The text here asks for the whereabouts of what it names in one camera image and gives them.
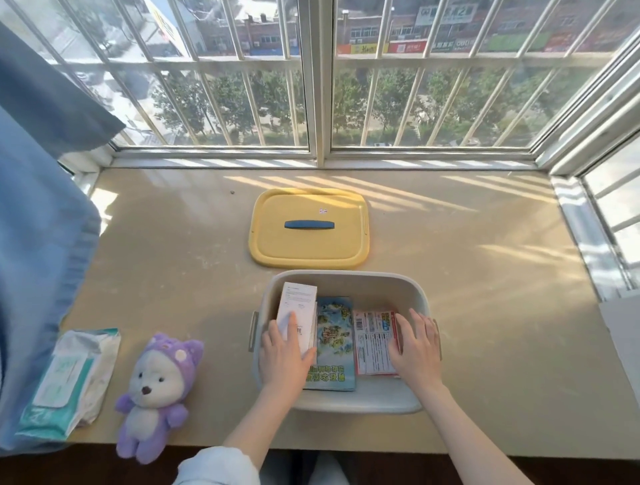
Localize person's left hand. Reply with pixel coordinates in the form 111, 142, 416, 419
259, 312, 318, 400

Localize person's right hand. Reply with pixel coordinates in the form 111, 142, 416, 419
387, 308, 444, 398

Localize red and white packet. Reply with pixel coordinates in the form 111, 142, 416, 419
352, 310, 402, 376

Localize white cardboard box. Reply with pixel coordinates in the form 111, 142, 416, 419
276, 282, 319, 358

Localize person's right forearm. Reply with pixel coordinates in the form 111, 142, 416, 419
412, 384, 536, 485

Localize person's left forearm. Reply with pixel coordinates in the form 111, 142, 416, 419
222, 389, 302, 470

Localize blue map print booklet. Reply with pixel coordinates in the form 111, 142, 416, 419
304, 297, 357, 392

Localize white plastic storage bin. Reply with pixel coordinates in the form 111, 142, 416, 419
248, 270, 443, 415

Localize light grey trousers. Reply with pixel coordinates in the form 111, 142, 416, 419
260, 451, 351, 485

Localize purple and white plush toy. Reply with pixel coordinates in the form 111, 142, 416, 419
115, 333, 205, 465

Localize white sleeve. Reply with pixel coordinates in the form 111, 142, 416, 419
172, 446, 261, 485

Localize green wet wipes pack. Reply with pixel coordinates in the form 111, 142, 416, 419
15, 328, 122, 443

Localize blue curtain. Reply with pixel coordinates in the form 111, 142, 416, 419
0, 20, 126, 456

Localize white window security bars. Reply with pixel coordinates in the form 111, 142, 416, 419
10, 0, 640, 148

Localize yellow lid with blue handle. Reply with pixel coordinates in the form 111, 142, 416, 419
248, 188, 371, 269

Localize white window frame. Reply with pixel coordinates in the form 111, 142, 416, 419
0, 0, 640, 303

